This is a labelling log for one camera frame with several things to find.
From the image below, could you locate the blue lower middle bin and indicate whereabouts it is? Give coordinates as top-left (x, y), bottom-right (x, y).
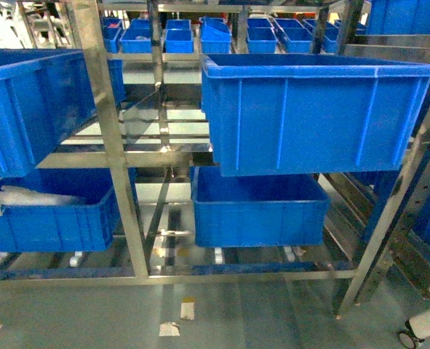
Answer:
top-left (191, 167), bottom-right (330, 248)

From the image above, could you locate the large blue upper bin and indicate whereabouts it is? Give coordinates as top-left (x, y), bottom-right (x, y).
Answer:
top-left (202, 54), bottom-right (430, 177)

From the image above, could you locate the blue lower left bin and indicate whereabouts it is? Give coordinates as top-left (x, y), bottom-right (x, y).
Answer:
top-left (0, 168), bottom-right (121, 253)

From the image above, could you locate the blue upper left bin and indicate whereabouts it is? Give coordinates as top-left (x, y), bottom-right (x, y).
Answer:
top-left (0, 48), bottom-right (127, 179)

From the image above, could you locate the stainless steel rack frame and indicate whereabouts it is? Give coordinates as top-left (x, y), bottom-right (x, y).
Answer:
top-left (0, 1), bottom-right (430, 316)

